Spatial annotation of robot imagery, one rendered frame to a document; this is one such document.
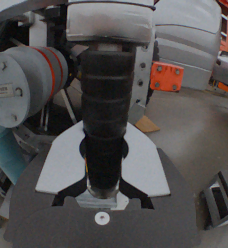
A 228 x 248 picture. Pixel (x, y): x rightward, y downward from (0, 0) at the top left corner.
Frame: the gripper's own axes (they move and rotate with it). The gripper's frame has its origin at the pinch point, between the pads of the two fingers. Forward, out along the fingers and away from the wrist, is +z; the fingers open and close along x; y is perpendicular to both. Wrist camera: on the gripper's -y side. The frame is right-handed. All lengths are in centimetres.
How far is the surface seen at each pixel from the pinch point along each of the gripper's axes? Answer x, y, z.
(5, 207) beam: -65, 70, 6
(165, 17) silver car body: 30, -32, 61
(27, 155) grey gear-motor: -43, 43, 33
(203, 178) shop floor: 95, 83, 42
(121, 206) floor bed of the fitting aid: 12, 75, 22
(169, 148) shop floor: 72, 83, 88
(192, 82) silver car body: 54, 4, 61
